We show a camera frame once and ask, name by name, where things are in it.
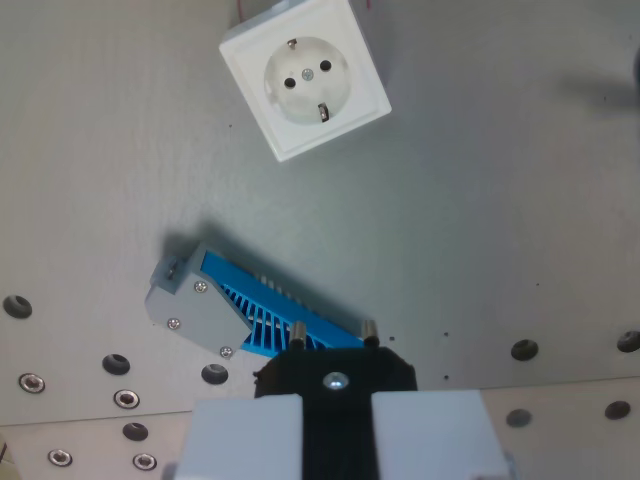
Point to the blue and grey plastic fixture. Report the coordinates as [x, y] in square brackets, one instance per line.
[200, 305]

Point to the white wall socket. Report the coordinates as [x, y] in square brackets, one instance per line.
[305, 80]

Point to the black power plug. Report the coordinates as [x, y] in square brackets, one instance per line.
[339, 415]

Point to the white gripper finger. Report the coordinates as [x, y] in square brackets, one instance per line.
[430, 435]
[240, 440]

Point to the silver hex socket screw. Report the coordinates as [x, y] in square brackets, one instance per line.
[126, 398]
[144, 461]
[60, 457]
[32, 383]

